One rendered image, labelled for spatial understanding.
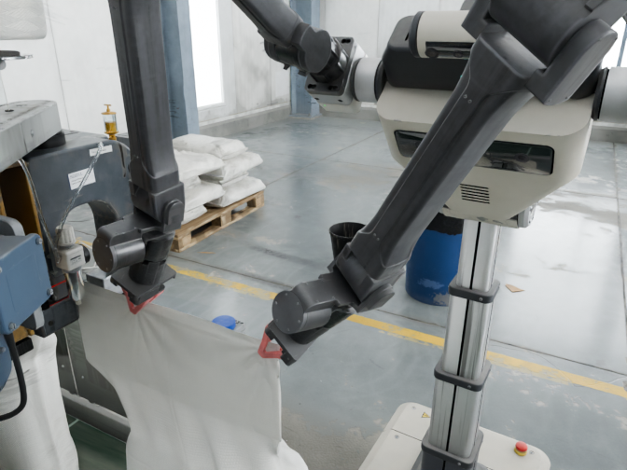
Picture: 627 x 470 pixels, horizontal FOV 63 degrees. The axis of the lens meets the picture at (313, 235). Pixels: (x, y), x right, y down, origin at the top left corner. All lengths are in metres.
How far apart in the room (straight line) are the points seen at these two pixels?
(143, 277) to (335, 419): 1.52
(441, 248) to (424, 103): 2.01
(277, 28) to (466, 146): 0.49
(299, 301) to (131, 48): 0.39
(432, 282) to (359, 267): 2.42
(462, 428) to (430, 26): 1.06
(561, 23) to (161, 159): 0.57
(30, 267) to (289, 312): 0.32
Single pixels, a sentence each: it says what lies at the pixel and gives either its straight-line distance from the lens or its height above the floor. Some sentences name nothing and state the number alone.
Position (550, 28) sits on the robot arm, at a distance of 0.46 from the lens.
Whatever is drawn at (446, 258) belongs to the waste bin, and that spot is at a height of 0.32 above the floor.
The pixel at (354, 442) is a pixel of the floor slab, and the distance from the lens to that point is 2.21.
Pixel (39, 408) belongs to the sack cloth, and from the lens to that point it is 1.51.
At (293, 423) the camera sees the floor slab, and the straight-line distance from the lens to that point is 2.28.
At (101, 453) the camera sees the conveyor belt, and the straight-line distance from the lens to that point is 1.75.
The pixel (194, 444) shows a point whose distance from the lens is 1.03.
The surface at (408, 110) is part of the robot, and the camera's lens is 1.02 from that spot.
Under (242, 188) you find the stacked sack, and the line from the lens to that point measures 4.43.
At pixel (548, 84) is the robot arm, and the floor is 1.51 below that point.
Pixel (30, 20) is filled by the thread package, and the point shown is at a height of 1.55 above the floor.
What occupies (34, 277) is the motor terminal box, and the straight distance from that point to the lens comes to 0.73.
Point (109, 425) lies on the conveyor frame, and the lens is 1.82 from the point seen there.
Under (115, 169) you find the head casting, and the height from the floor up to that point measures 1.28.
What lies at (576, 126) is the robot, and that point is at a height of 1.40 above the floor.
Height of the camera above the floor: 1.55
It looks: 22 degrees down
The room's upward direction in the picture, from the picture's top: straight up
